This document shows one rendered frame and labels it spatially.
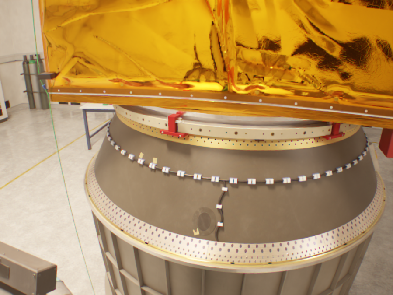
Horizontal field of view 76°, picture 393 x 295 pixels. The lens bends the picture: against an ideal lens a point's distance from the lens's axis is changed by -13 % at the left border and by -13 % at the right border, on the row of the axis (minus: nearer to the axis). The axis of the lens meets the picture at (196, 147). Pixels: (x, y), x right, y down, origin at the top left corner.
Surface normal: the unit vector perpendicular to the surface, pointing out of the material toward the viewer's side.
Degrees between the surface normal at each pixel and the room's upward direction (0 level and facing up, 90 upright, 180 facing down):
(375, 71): 90
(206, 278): 90
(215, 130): 90
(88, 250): 0
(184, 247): 43
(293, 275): 90
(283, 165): 62
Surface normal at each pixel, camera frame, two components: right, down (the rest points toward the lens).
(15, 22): -0.25, 0.39
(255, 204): -0.03, -0.07
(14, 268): -0.25, -0.11
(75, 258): 0.00, -0.92
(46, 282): 0.96, 0.11
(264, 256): 0.00, -0.40
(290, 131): 0.12, 0.39
